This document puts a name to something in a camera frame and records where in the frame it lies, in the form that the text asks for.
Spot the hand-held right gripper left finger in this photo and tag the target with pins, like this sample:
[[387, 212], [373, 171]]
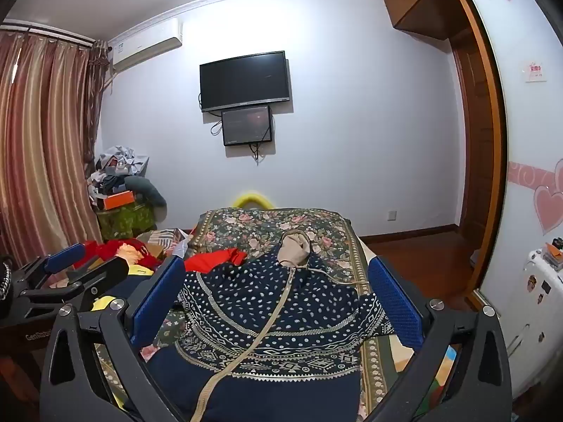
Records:
[[158, 303]]

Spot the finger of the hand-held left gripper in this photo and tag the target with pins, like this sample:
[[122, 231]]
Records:
[[66, 257], [103, 274]]

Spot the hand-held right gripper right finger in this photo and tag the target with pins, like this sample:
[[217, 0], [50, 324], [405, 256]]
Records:
[[396, 303]]

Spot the navy patterned hooded jacket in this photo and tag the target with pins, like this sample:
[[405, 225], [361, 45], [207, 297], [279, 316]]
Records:
[[281, 299]]

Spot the pile of grey clothes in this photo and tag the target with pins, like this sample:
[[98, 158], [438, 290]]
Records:
[[114, 162]]

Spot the red plush toy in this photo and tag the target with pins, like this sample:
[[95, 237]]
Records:
[[114, 246]]

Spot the cream cartoon bedsheet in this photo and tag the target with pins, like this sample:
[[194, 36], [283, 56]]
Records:
[[402, 358]]

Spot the green patterned box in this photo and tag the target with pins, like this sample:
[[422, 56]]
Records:
[[127, 220]]

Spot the striped cloth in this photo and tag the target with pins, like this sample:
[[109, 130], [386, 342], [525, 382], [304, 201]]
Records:
[[165, 239]]

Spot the red garment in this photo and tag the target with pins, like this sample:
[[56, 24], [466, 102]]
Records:
[[211, 259]]

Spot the orange box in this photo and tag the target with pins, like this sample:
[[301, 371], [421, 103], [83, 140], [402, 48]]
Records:
[[118, 200]]

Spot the grey plush pillow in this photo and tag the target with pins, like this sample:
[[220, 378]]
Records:
[[147, 189]]

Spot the floral blanket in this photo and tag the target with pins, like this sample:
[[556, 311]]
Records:
[[246, 228]]

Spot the striped brown curtain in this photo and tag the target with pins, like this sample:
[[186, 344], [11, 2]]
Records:
[[44, 140]]

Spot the small white refrigerator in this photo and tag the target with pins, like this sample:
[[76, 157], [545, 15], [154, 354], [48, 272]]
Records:
[[541, 316]]

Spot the wooden door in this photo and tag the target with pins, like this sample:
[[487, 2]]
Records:
[[477, 162]]

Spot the small black monitor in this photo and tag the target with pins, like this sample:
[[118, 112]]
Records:
[[246, 125]]

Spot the white sliding wardrobe door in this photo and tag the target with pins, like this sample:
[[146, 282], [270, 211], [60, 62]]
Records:
[[523, 140]]

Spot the white air conditioner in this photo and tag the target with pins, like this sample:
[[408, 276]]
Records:
[[145, 48]]

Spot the large black television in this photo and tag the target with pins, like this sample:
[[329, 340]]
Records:
[[244, 81]]

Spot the pink paper notice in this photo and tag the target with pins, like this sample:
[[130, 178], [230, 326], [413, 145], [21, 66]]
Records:
[[535, 71]]

